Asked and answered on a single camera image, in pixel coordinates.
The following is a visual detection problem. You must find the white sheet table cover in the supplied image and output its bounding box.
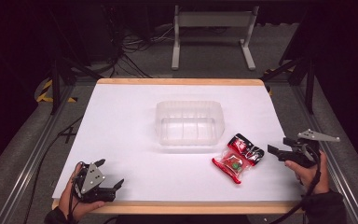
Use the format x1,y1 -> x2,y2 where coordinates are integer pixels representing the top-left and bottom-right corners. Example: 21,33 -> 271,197
51,83 -> 306,203

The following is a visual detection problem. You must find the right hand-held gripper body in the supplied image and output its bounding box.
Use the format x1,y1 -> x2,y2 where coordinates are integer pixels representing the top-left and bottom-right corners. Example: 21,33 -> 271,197
279,129 -> 340,169

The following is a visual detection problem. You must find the yellow black hazard tape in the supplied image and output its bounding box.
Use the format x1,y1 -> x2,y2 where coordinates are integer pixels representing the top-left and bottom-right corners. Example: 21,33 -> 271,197
36,78 -> 77,104

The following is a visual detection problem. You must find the white metal table frame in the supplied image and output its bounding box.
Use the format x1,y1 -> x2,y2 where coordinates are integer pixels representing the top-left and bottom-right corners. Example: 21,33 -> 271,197
171,4 -> 260,71

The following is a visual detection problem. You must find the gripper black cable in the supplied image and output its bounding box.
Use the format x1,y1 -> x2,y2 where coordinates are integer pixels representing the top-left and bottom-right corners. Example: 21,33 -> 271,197
68,176 -> 77,223
268,148 -> 323,224

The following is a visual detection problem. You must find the red black snack packet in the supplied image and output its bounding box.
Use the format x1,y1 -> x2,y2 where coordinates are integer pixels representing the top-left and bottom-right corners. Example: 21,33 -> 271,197
211,133 -> 266,185

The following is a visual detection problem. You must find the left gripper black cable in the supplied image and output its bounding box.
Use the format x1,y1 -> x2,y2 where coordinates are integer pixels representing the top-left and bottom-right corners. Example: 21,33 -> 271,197
68,176 -> 77,223

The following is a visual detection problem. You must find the person's left hand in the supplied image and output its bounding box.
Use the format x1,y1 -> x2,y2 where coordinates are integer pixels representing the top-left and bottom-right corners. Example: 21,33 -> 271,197
58,163 -> 106,222

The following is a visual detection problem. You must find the black metal stand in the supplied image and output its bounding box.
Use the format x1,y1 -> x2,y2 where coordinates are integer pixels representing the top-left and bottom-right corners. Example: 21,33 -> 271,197
259,57 -> 317,115
48,6 -> 103,116

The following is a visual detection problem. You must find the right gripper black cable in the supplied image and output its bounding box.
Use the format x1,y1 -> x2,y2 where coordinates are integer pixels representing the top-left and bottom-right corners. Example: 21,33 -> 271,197
268,148 -> 323,224

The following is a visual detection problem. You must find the clear plastic container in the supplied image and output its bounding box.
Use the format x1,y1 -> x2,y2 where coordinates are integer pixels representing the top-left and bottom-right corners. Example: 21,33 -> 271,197
154,100 -> 226,147

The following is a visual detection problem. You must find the long black floor cable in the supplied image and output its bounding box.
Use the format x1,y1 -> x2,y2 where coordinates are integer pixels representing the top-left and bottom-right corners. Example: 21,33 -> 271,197
22,116 -> 84,224

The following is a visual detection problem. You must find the person's right hand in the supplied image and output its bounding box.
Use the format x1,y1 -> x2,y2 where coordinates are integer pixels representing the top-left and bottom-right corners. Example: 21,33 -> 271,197
284,151 -> 330,195

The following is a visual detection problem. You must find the aluminium floor rail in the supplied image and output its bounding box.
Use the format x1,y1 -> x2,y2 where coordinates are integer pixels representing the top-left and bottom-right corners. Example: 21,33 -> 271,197
0,85 -> 76,224
292,85 -> 358,224

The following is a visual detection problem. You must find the bundle of floor cables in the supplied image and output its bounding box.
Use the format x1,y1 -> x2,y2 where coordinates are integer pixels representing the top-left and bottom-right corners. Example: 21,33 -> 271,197
105,24 -> 175,78

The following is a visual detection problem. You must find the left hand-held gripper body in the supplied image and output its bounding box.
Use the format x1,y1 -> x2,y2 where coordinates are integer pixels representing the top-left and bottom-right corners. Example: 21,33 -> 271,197
73,161 -> 117,203

